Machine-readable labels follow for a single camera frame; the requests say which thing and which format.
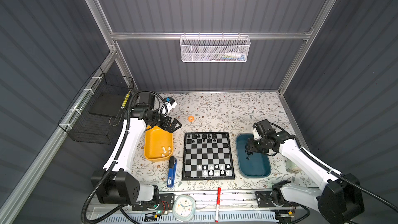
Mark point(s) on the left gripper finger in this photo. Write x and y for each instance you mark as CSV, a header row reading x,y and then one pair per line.
x,y
175,125
167,126

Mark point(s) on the white wire basket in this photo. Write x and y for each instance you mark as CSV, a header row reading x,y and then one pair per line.
x,y
214,48

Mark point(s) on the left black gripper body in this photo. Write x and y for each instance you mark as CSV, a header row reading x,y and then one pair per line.
x,y
157,119

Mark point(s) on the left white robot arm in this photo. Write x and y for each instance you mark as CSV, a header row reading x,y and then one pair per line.
x,y
114,183

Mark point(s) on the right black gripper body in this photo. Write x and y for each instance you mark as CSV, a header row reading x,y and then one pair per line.
x,y
256,144

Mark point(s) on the small white clock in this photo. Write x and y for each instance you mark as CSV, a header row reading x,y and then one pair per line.
x,y
184,208

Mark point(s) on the red white marker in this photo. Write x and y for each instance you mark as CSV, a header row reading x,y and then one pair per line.
x,y
218,205

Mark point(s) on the black wire basket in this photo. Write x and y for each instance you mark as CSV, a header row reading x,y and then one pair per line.
x,y
97,115

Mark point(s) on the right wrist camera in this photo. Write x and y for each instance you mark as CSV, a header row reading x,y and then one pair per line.
x,y
262,129

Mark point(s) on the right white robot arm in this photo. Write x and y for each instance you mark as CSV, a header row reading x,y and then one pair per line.
x,y
337,197

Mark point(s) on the blue stapler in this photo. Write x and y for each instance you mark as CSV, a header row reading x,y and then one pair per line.
x,y
172,172

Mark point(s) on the pale green cup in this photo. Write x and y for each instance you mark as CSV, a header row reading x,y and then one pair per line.
x,y
291,167

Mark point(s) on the teal plastic tray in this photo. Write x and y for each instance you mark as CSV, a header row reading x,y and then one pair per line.
x,y
256,165

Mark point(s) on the black white chessboard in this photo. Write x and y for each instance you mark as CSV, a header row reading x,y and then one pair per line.
x,y
207,156

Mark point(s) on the yellow plastic tray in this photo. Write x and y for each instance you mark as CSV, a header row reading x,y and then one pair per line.
x,y
158,145

